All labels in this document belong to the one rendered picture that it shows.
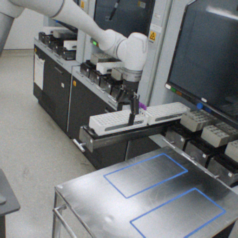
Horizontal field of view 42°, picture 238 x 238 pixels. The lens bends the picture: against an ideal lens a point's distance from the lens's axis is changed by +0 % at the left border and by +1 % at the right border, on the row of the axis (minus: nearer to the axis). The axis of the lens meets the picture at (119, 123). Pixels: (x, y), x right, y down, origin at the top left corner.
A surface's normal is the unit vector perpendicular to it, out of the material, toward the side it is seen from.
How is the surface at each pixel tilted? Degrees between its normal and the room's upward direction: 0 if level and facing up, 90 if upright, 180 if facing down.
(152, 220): 0
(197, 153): 90
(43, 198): 0
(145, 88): 90
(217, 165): 90
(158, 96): 90
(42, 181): 0
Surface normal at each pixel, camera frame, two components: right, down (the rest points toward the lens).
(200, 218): 0.15, -0.87
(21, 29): 0.55, 0.47
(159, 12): -0.82, 0.16
